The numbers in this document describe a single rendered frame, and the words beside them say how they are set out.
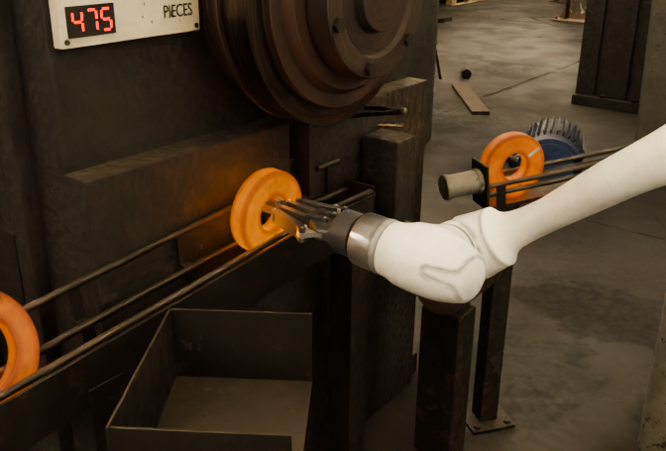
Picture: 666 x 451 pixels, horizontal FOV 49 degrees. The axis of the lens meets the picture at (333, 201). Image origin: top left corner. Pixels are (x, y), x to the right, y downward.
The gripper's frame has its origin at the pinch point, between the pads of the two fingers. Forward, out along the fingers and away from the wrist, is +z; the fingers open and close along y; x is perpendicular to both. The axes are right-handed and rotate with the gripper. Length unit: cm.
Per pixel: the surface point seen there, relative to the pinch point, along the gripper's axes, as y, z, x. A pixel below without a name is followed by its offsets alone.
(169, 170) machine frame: -15.6, 7.4, 8.3
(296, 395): -23.3, -27.3, -14.4
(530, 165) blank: 67, -21, -5
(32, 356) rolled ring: -46.6, 0.2, -8.3
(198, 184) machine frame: -9.7, 7.2, 4.2
